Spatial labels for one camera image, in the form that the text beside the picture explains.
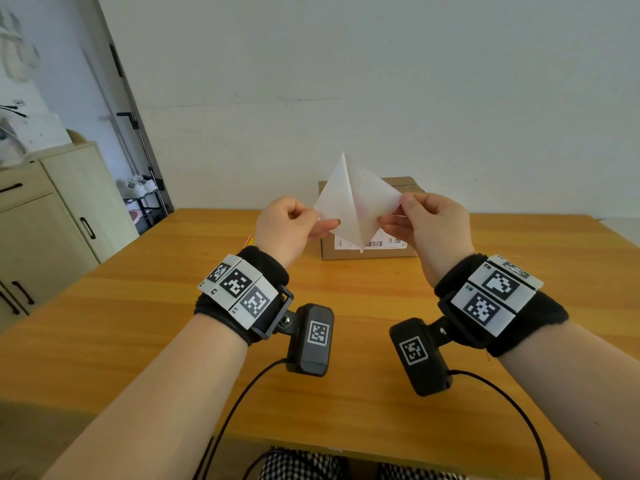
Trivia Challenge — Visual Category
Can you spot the person's right hand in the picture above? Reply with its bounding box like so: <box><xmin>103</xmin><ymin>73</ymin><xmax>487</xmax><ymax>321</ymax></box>
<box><xmin>377</xmin><ymin>193</ymin><xmax>476</xmax><ymax>288</ymax></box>

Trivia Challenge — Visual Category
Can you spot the person's left hand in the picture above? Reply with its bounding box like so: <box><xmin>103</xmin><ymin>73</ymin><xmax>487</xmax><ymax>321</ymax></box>
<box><xmin>254</xmin><ymin>196</ymin><xmax>341</xmax><ymax>268</ymax></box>

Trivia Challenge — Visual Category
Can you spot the white paper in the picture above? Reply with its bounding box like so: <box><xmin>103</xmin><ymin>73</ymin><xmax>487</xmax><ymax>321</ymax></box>
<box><xmin>313</xmin><ymin>152</ymin><xmax>404</xmax><ymax>254</ymax></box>

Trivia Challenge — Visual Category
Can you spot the person's right forearm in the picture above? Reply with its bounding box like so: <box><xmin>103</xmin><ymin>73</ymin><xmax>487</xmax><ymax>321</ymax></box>
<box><xmin>497</xmin><ymin>320</ymin><xmax>640</xmax><ymax>480</ymax></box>

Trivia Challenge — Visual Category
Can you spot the person's left forearm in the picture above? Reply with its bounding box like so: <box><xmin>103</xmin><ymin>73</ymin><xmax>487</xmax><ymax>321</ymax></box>
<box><xmin>42</xmin><ymin>314</ymin><xmax>250</xmax><ymax>480</ymax></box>

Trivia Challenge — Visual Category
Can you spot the brown cardboard box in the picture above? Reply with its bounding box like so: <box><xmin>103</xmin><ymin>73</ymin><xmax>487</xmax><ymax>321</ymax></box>
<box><xmin>318</xmin><ymin>177</ymin><xmax>425</xmax><ymax>261</ymax></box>

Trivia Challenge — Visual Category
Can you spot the black left wristband with markers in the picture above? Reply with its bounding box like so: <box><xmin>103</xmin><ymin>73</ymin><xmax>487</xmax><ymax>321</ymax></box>
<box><xmin>193</xmin><ymin>246</ymin><xmax>295</xmax><ymax>346</ymax></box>

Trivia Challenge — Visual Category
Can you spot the black wristband with markers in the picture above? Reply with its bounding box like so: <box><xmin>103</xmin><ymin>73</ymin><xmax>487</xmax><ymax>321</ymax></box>
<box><xmin>193</xmin><ymin>246</ymin><xmax>295</xmax><ymax>346</ymax></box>
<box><xmin>433</xmin><ymin>253</ymin><xmax>570</xmax><ymax>358</ymax></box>

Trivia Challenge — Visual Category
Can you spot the black right wristband with markers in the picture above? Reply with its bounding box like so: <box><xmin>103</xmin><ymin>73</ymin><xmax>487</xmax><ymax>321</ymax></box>
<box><xmin>433</xmin><ymin>253</ymin><xmax>570</xmax><ymax>358</ymax></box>

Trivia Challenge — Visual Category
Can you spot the black shoe rack with shoes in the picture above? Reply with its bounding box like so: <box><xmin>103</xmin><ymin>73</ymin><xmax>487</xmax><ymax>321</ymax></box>
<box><xmin>116</xmin><ymin>174</ymin><xmax>169</xmax><ymax>231</ymax></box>

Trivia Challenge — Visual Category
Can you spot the metal pole with black clamp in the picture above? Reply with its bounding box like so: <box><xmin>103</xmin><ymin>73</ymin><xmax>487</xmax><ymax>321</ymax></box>
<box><xmin>109</xmin><ymin>44</ymin><xmax>169</xmax><ymax>215</ymax></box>

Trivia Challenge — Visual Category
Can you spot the black white checkered clothing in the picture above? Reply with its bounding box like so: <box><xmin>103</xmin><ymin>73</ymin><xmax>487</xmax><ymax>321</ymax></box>
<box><xmin>258</xmin><ymin>447</ymin><xmax>472</xmax><ymax>480</ymax></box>

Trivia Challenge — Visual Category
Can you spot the white clutter on cabinet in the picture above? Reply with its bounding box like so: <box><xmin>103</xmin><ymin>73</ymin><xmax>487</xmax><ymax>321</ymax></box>
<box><xmin>0</xmin><ymin>7</ymin><xmax>90</xmax><ymax>168</ymax></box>

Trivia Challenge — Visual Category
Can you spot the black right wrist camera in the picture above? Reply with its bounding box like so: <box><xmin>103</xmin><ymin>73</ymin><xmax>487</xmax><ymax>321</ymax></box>
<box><xmin>388</xmin><ymin>318</ymin><xmax>454</xmax><ymax>398</ymax></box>

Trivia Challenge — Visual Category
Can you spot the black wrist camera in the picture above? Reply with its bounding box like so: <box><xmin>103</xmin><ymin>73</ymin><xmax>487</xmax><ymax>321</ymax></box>
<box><xmin>285</xmin><ymin>303</ymin><xmax>335</xmax><ymax>378</ymax></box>
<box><xmin>388</xmin><ymin>318</ymin><xmax>454</xmax><ymax>398</ymax></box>

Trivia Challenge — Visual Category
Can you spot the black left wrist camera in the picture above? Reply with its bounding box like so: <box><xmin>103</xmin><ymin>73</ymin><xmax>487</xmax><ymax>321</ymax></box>
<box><xmin>285</xmin><ymin>303</ymin><xmax>335</xmax><ymax>378</ymax></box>

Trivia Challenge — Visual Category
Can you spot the black left camera cable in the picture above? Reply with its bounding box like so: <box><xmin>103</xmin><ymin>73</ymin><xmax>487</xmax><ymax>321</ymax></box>
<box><xmin>199</xmin><ymin>358</ymin><xmax>291</xmax><ymax>480</ymax></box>

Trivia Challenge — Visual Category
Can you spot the black camera cable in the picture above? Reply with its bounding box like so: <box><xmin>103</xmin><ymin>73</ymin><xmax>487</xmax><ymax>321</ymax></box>
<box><xmin>199</xmin><ymin>358</ymin><xmax>291</xmax><ymax>480</ymax></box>
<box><xmin>447</xmin><ymin>369</ymin><xmax>552</xmax><ymax>480</ymax></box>

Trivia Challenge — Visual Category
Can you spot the black right camera cable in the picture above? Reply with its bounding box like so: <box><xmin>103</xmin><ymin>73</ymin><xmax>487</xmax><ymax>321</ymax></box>
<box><xmin>447</xmin><ymin>369</ymin><xmax>552</xmax><ymax>480</ymax></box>

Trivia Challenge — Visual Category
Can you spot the beige cabinet with black handles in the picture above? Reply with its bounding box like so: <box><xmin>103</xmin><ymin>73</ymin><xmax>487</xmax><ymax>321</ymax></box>
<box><xmin>0</xmin><ymin>142</ymin><xmax>140</xmax><ymax>336</ymax></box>

